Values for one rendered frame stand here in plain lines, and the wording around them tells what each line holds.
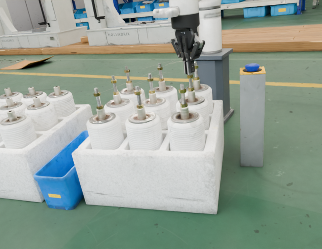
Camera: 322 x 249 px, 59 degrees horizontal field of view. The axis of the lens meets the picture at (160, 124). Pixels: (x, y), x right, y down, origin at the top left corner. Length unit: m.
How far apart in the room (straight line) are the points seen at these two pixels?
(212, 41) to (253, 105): 0.42
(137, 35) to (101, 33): 0.51
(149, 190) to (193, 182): 0.13
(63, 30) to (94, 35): 0.67
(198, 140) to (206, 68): 0.54
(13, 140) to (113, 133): 0.32
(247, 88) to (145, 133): 0.33
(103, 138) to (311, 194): 0.59
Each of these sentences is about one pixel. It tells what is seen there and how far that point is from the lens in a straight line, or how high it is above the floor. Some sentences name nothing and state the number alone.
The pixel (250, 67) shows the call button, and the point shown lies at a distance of 0.87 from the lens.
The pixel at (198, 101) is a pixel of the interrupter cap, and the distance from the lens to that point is 0.84.
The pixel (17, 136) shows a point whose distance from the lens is 0.96.
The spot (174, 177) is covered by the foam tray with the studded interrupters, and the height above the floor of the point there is 0.12.
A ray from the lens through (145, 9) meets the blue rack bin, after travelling 6.32.
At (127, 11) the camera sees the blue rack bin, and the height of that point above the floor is 0.31.
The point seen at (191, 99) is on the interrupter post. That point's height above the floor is 0.26.
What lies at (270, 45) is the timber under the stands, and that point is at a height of 0.06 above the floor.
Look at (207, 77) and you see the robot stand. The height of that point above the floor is 0.21.
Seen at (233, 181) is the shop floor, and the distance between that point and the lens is 0.93.
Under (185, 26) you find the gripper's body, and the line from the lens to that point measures 0.77.
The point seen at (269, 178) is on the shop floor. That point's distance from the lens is 0.95.
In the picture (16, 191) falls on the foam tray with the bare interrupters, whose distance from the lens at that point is 1.04.
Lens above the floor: 0.55
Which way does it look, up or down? 24 degrees down
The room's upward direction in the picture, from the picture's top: 8 degrees counter-clockwise
